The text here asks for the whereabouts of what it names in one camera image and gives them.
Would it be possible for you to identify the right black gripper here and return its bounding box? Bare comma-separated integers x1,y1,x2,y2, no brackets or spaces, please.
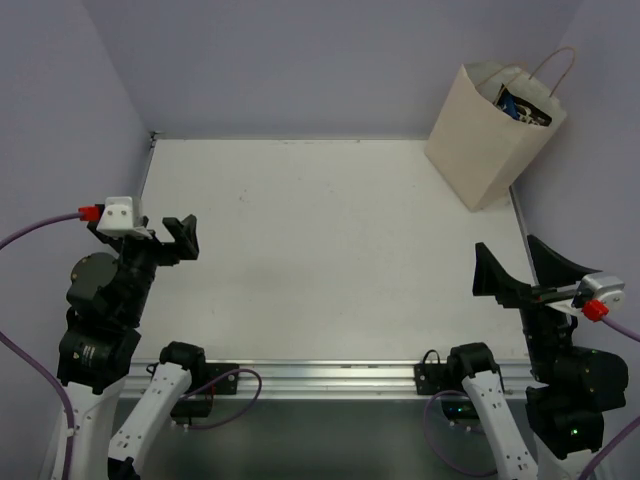
475,232,606,385

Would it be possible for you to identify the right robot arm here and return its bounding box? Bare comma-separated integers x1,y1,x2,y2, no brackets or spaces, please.
445,235,629,479

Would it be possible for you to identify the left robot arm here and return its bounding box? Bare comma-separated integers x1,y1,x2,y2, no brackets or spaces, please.
54,208,208,479

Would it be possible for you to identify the dark brown snack bag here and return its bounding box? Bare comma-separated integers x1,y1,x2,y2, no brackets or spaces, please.
513,96,552,127

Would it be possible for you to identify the blue snack packet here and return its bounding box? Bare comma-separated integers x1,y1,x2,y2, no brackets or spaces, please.
494,85,519,120

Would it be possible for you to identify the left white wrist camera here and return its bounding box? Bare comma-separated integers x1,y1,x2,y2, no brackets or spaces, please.
96,196,152,239

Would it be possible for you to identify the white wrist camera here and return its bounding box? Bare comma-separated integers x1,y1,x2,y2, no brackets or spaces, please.
547,272,626,322
96,196,152,239

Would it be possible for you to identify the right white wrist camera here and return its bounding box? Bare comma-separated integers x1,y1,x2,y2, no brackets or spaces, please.
547,272,626,322

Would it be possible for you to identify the right black base bracket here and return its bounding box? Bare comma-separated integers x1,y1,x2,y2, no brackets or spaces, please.
414,343,509,425

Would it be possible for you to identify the black base bracket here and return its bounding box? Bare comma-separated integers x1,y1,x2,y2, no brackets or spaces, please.
414,343,509,425
170,362,240,425

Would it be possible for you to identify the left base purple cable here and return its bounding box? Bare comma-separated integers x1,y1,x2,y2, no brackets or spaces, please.
174,368,263,432

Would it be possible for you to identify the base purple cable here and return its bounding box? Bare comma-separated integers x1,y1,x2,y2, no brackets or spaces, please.
423,389,501,479
174,368,263,432

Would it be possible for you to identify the left black base bracket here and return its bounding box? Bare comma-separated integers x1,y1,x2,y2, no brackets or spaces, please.
170,362,240,425

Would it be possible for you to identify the aluminium mounting rail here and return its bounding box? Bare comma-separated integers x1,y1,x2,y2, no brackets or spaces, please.
121,360,539,401

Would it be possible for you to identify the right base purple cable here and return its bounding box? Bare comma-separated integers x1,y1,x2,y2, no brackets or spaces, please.
423,389,501,479

